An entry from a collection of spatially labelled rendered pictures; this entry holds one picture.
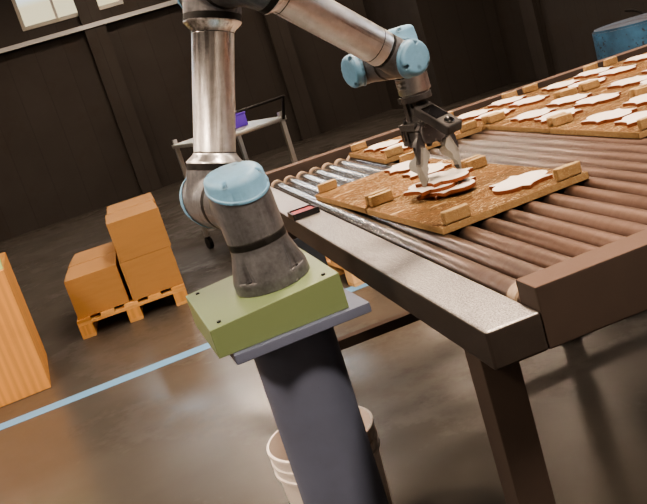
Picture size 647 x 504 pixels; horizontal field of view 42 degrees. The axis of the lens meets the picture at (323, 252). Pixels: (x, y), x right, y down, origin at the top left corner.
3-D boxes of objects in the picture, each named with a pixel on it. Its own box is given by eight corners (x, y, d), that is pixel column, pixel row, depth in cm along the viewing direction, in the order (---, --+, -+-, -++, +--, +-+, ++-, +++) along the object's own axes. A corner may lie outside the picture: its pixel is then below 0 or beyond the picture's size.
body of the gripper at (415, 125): (428, 139, 199) (415, 90, 196) (451, 138, 192) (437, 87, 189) (404, 150, 196) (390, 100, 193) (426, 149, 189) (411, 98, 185)
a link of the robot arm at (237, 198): (241, 250, 152) (214, 181, 148) (213, 243, 163) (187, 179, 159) (295, 223, 157) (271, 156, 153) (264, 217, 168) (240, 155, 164)
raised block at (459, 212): (446, 226, 164) (442, 212, 164) (442, 225, 166) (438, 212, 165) (472, 216, 166) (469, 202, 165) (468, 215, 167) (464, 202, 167)
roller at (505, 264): (557, 313, 122) (549, 282, 121) (284, 189, 308) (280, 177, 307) (586, 301, 123) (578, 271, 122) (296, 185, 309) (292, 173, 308)
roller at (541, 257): (586, 301, 123) (579, 270, 122) (296, 185, 309) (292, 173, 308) (615, 290, 124) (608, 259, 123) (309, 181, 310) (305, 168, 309)
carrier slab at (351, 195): (366, 214, 204) (364, 208, 203) (316, 200, 242) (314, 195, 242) (489, 168, 212) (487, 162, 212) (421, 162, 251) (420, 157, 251)
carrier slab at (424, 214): (443, 235, 164) (441, 227, 164) (367, 215, 203) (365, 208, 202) (589, 178, 173) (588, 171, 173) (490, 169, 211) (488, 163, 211)
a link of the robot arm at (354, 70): (361, 51, 173) (402, 37, 178) (334, 56, 183) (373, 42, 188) (371, 88, 176) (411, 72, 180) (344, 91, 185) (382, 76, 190)
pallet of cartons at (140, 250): (178, 269, 656) (150, 190, 641) (203, 296, 551) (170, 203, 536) (77, 306, 636) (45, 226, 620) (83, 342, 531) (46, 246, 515)
